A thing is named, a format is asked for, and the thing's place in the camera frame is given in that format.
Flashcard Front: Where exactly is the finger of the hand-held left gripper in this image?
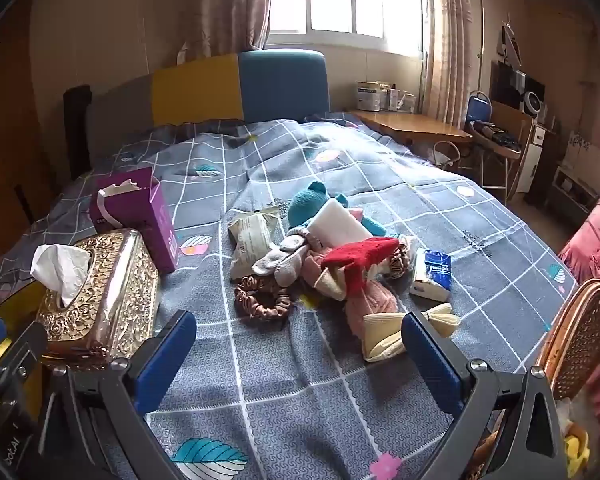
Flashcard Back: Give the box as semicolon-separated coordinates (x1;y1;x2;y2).
0;316;48;408

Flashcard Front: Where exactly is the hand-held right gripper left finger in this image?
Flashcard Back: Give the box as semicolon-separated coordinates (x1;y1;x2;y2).
35;310;197;480

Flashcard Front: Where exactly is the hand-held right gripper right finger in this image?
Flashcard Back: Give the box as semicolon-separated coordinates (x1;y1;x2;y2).
401;310;568;480

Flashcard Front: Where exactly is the cream gauze cloth roll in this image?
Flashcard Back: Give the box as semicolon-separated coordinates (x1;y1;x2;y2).
362;305;462;363

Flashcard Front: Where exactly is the pink fuzzy cloth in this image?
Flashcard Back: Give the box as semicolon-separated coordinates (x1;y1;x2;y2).
342;280;398;337
300;252;341;291

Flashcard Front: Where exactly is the brown satin scrunchie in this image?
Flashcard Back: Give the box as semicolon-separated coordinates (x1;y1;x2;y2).
233;275;292;322

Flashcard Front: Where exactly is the cream knitted cloth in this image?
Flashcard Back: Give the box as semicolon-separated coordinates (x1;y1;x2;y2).
312;267;352;302

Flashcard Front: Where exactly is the red knitted cloth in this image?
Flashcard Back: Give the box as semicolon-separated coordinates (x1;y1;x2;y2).
320;237;401;306

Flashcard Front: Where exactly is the white knitted sock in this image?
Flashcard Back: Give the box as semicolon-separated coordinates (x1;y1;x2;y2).
252;227;323;286

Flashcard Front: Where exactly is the teal plush toy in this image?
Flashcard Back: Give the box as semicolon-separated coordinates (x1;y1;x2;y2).
286;180;388;238

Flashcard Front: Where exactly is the gold ornate tissue box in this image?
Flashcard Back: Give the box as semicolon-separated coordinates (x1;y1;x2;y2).
35;228;162;361

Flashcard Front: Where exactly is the white tissue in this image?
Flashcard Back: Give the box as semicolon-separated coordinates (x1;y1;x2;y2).
30;244;92;308

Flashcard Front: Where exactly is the grey printed blanket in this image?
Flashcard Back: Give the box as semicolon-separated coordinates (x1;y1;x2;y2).
0;112;581;480

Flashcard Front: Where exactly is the purple tissue box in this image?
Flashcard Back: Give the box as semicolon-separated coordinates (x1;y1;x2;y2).
89;166;180;275

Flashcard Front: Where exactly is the beige snack packet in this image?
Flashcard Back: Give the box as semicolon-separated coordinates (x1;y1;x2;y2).
228;207;281;281

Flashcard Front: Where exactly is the rattan chair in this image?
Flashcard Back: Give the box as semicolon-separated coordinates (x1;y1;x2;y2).
535;280;600;401

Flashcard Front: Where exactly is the white foam block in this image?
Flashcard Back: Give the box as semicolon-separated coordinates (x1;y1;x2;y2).
307;199;373;251

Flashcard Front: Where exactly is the yellow toy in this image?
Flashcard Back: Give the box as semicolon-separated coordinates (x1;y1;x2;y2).
562;422;591;478

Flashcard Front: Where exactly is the pink ruffled bedding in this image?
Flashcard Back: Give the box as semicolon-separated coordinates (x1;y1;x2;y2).
557;199;600;436

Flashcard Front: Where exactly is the white cabinet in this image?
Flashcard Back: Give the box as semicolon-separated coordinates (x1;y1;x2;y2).
517;125;548;196

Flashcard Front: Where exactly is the wooden wardrobe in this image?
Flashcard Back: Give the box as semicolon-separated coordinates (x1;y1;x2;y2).
0;0;81;281

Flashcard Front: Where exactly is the wooden desk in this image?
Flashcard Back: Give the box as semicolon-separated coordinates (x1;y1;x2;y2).
347;109;473;147

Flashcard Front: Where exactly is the wooden folding table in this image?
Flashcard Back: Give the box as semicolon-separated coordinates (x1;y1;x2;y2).
472;102;533;206

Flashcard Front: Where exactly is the blue chair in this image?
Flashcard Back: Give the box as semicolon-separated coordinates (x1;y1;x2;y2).
464;91;491;131

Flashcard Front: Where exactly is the grey yellow blue headboard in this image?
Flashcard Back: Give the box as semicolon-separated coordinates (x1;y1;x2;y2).
87;50;329;166

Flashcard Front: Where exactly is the white box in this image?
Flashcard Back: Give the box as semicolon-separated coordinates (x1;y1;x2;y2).
356;81;383;112

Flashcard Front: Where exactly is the black speaker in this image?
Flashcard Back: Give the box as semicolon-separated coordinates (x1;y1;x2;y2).
495;60;548;116

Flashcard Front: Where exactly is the pink curtain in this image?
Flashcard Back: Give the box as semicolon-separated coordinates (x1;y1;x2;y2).
180;0;276;61
420;0;486;126

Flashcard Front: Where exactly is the window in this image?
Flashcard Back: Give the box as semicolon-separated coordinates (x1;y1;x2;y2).
270;0;428;56

